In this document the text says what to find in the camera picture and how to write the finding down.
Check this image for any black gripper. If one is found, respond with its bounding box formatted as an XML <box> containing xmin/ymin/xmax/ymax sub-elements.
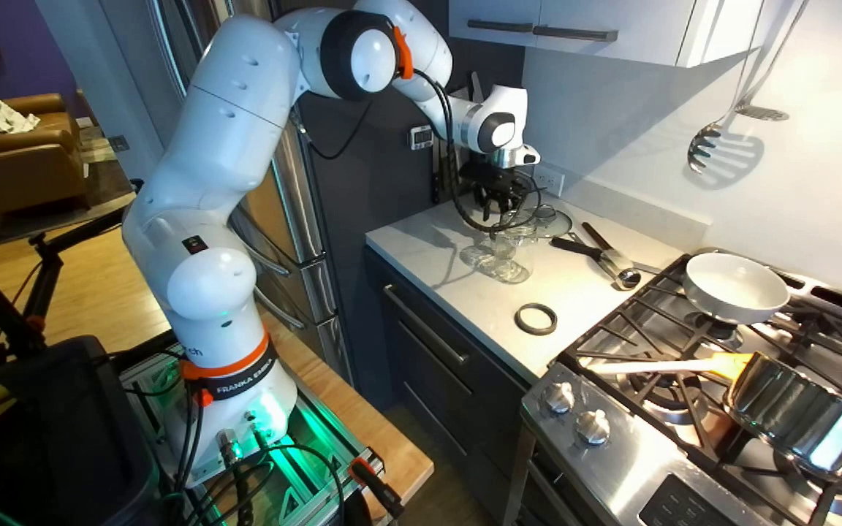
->
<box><xmin>460</xmin><ymin>142</ymin><xmax>545</xmax><ymax>230</ymax></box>

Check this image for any small glass jar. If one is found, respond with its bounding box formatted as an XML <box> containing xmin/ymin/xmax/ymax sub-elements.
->
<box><xmin>477</xmin><ymin>211</ymin><xmax>517</xmax><ymax>256</ymax></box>

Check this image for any big glass jar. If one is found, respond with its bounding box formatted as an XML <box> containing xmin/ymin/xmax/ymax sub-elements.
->
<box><xmin>504</xmin><ymin>212</ymin><xmax>549</xmax><ymax>274</ymax></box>

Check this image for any glass pot lid with knob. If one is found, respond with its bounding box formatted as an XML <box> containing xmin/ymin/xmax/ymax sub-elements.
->
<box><xmin>530</xmin><ymin>203</ymin><xmax>575</xmax><ymax>241</ymax></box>

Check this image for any dark cabinet side panel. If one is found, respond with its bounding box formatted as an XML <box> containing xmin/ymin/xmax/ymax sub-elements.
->
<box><xmin>286</xmin><ymin>9</ymin><xmax>489</xmax><ymax>407</ymax></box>

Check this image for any silver stove knob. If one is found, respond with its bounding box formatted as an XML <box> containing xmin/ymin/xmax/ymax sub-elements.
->
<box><xmin>540</xmin><ymin>377</ymin><xmax>583</xmax><ymax>417</ymax></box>
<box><xmin>575</xmin><ymin>407</ymin><xmax>615</xmax><ymax>450</ymax></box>

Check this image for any wooden spatula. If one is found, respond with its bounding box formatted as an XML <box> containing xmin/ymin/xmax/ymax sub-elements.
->
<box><xmin>575</xmin><ymin>348</ymin><xmax>761</xmax><ymax>386</ymax></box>

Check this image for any hanging slotted spatula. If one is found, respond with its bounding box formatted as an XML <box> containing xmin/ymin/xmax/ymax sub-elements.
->
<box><xmin>685</xmin><ymin>0</ymin><xmax>814</xmax><ymax>190</ymax></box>

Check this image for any white frying pan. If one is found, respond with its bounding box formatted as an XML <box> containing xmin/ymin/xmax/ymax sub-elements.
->
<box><xmin>682</xmin><ymin>247</ymin><xmax>795</xmax><ymax>326</ymax></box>

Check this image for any wooden platform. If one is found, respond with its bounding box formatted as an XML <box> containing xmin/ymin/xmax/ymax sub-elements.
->
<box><xmin>112</xmin><ymin>309</ymin><xmax>439</xmax><ymax>526</ymax></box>

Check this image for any stainless steel gas stove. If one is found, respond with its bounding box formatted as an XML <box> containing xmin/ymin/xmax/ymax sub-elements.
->
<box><xmin>501</xmin><ymin>244</ymin><xmax>842</xmax><ymax>526</ymax></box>

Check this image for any black orange clamp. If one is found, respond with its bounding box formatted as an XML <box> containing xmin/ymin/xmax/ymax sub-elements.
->
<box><xmin>346</xmin><ymin>443</ymin><xmax>412</xmax><ymax>519</ymax></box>

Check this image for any shiny steel pan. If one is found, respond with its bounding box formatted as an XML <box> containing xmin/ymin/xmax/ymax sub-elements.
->
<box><xmin>724</xmin><ymin>351</ymin><xmax>842</xmax><ymax>480</ymax></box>

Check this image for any brown sofa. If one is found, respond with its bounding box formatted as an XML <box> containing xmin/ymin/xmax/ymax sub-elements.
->
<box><xmin>0</xmin><ymin>89</ymin><xmax>94</xmax><ymax>238</ymax></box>

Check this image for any black tripod stand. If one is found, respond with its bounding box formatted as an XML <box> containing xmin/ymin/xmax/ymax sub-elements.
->
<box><xmin>0</xmin><ymin>177</ymin><xmax>141</xmax><ymax>377</ymax></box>

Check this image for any black bag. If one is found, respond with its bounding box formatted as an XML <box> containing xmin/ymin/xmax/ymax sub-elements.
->
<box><xmin>0</xmin><ymin>332</ymin><xmax>168</xmax><ymax>526</ymax></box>

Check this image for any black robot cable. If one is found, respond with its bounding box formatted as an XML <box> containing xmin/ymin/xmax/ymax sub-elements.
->
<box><xmin>286</xmin><ymin>56</ymin><xmax>549</xmax><ymax>236</ymax></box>

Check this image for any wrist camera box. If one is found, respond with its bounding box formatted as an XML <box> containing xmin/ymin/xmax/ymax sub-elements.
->
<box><xmin>505</xmin><ymin>139</ymin><xmax>545</xmax><ymax>170</ymax></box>

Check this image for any white cable label tag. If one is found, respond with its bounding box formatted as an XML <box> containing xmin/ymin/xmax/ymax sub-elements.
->
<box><xmin>406</xmin><ymin>122</ymin><xmax>439</xmax><ymax>151</ymax></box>

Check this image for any black handled metal kitchen tool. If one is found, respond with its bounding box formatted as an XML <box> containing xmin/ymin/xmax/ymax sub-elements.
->
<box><xmin>549</xmin><ymin>219</ymin><xmax>647</xmax><ymax>293</ymax></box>

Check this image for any dark drawer with long handle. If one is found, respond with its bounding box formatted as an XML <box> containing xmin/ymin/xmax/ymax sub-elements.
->
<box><xmin>369</xmin><ymin>244</ymin><xmax>533</xmax><ymax>412</ymax></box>
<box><xmin>390</xmin><ymin>389</ymin><xmax>517</xmax><ymax>526</ymax></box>
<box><xmin>379</xmin><ymin>317</ymin><xmax>527</xmax><ymax>480</ymax></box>

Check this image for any white wall cabinet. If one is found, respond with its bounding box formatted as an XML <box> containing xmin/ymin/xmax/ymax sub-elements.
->
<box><xmin>444</xmin><ymin>0</ymin><xmax>770</xmax><ymax>69</ymax></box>

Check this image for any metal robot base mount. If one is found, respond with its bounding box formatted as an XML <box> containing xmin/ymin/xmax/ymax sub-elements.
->
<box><xmin>127</xmin><ymin>348</ymin><xmax>374</xmax><ymax>526</ymax></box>

